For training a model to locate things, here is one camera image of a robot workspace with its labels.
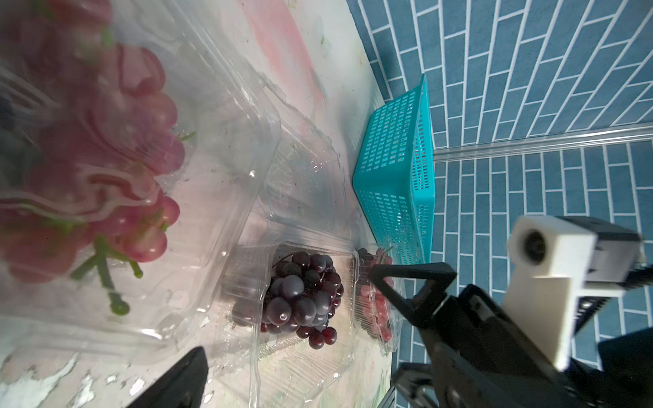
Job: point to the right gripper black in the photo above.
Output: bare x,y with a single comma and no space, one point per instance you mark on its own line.
479,326

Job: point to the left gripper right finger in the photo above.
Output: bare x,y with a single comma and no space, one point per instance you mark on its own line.
458,384

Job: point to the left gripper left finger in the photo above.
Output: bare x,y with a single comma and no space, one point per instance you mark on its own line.
181,386

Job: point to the red grape bunch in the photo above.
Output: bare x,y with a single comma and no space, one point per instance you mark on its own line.
87,132
373,308

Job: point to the clear clamshell container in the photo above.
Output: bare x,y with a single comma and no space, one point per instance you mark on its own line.
231,131
396,319
301,206

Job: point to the black grape bunch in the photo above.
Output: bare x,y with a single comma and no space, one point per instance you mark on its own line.
304,294

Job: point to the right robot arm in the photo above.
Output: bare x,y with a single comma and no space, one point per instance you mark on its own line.
624,380

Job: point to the teal plastic basket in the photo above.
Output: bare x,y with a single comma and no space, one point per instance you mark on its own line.
394,177

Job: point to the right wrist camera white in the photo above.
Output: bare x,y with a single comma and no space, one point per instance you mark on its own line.
559,261

